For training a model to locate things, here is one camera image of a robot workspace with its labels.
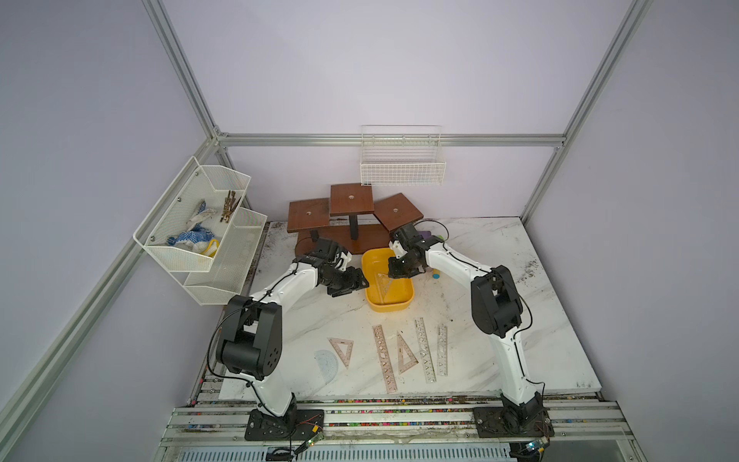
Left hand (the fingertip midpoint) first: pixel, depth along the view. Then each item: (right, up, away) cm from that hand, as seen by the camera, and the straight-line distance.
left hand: (359, 289), depth 90 cm
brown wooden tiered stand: (-4, +24, +14) cm, 28 cm away
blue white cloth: (-39, +16, -20) cm, 47 cm away
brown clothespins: (-37, +26, -8) cm, 46 cm away
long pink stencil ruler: (+8, -20, -5) cm, 22 cm away
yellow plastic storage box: (+14, -2, +8) cm, 16 cm away
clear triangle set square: (+8, 0, +11) cm, 14 cm away
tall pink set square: (+16, -21, -5) cm, 27 cm away
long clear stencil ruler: (+21, -18, -4) cm, 28 cm away
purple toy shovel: (+25, +19, +25) cm, 40 cm away
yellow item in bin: (-37, +13, -17) cm, 43 cm away
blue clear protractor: (-9, -21, -6) cm, 24 cm away
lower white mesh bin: (-45, +8, +8) cm, 46 cm away
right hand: (+11, +3, +10) cm, 15 cm away
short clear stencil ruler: (+26, -18, -4) cm, 32 cm away
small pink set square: (-4, -20, -4) cm, 21 cm away
